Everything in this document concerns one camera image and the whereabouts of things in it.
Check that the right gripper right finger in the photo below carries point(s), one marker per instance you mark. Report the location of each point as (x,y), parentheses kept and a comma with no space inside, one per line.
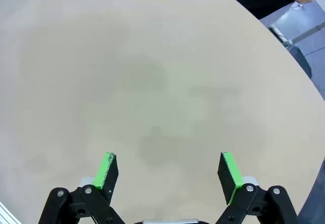
(236,201)

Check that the white ribbed rail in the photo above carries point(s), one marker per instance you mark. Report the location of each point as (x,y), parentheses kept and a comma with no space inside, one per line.
(6,213)

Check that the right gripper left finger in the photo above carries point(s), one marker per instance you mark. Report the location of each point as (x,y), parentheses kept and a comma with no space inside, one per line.
(101,201)

